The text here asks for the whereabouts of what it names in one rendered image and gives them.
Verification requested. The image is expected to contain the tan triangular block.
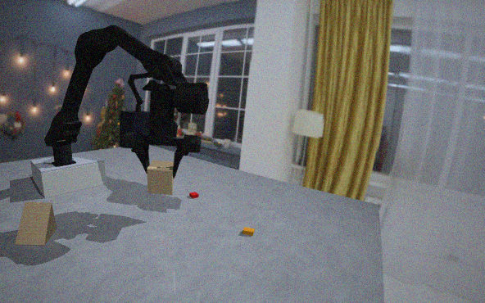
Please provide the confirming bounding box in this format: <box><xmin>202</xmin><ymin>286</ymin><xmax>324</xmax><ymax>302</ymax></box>
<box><xmin>15</xmin><ymin>202</ymin><xmax>57</xmax><ymax>246</ymax></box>
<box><xmin>147</xmin><ymin>160</ymin><xmax>174</xmax><ymax>195</ymax></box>

